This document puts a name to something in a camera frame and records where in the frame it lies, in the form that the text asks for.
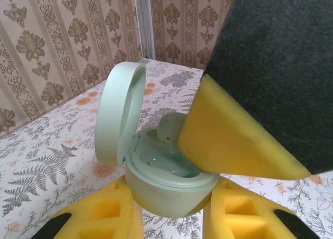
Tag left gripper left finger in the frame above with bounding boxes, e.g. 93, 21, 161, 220
39, 178, 143, 239

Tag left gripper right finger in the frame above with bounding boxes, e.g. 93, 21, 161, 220
200, 178, 333, 239

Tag mint green earbud charging case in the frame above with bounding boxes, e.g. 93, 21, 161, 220
95, 61, 219, 216

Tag mint green wireless earbud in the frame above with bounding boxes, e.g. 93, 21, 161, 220
157, 113, 188, 146

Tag floral patterned table covering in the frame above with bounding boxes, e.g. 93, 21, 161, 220
0, 58, 333, 239

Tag aluminium frame post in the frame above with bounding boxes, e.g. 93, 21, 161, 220
134, 0, 155, 60

